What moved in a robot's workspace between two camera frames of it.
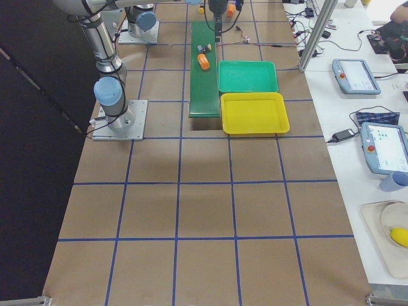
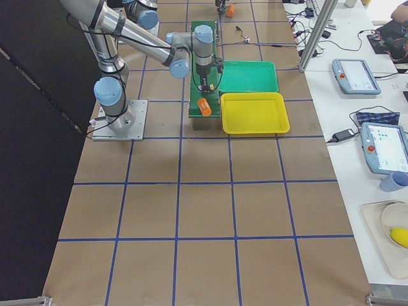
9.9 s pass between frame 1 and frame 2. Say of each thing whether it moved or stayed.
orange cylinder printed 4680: moved
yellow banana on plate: stayed
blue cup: stayed
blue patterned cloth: stayed
